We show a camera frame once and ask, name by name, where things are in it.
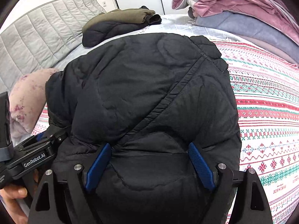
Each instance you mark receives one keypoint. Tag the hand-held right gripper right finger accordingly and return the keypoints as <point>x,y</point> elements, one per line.
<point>201,165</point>

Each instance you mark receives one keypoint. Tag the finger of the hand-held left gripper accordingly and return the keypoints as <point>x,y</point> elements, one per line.
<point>57,134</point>

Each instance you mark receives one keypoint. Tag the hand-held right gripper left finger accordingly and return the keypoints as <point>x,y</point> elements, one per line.
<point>98,168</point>

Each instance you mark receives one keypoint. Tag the black quilted jacket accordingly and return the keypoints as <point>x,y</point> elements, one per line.
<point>140,86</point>

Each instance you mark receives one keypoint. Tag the person's left hand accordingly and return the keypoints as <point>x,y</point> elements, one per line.
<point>11,203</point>

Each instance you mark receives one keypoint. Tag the pink floral pillow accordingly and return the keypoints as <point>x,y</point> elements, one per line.
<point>28,98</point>

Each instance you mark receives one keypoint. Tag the red green patterned blanket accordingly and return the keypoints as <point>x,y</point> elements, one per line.
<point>264,121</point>

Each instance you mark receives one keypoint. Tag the grey padded headboard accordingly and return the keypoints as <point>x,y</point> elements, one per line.
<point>39,30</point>

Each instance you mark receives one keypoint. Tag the black folded puffer jacket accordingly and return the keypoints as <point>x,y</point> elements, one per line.
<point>102,31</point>

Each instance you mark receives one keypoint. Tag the olive green folded garment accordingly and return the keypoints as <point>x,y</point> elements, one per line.
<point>121,16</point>

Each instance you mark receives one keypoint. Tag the blue folded quilt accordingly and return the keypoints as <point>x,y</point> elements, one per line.
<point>245,28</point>

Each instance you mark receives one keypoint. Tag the stack of folded blankets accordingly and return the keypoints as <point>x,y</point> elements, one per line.
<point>245,2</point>

